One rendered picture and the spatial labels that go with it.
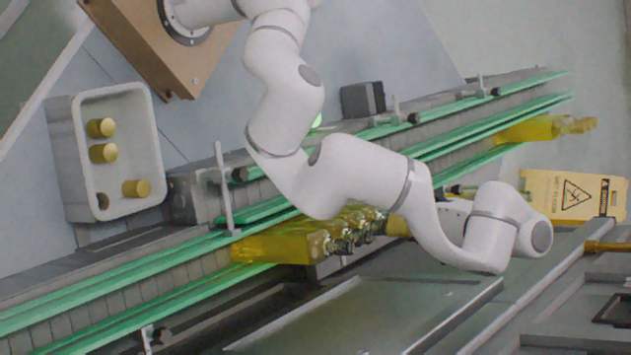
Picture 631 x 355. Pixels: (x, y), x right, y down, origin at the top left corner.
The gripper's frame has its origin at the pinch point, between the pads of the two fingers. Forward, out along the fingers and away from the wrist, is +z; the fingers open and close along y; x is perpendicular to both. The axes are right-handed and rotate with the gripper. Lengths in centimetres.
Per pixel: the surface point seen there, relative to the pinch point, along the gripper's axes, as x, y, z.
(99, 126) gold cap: 45, 29, 26
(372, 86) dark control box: -35, 23, 50
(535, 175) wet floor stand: -266, -58, 205
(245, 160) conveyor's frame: 16.0, 16.5, 28.9
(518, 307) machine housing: -4.3, -14.8, -17.0
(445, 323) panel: 10.3, -12.7, -14.3
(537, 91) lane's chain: -127, 7, 76
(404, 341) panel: 19.8, -12.0, -15.2
